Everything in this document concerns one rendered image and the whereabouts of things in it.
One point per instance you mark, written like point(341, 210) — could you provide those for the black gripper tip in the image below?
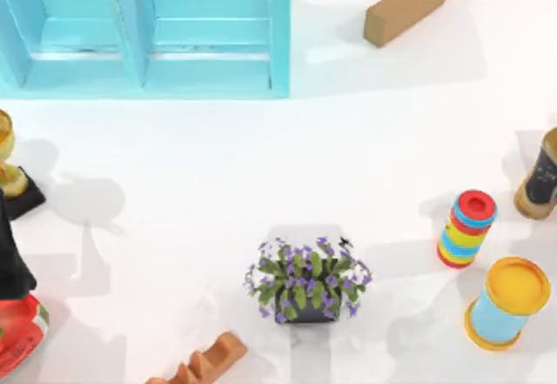
point(15, 253)

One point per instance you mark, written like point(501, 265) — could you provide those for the red and white can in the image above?
point(22, 327)

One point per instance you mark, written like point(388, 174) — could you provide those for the purple flower plant pot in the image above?
point(306, 281)

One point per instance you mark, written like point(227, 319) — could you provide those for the stack of coloured rings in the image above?
point(465, 229)

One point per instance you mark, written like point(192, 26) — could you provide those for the gold trophy with black base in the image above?
point(13, 179)

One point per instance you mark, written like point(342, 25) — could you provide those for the orange terracotta holder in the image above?
point(209, 358)

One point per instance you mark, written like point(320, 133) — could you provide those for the tan and black can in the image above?
point(539, 179)

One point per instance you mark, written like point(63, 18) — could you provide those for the light blue rack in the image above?
point(143, 31)

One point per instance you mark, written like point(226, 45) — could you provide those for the brown cardboard box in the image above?
point(404, 9)

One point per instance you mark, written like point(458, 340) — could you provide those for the yellow and blue can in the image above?
point(507, 303)

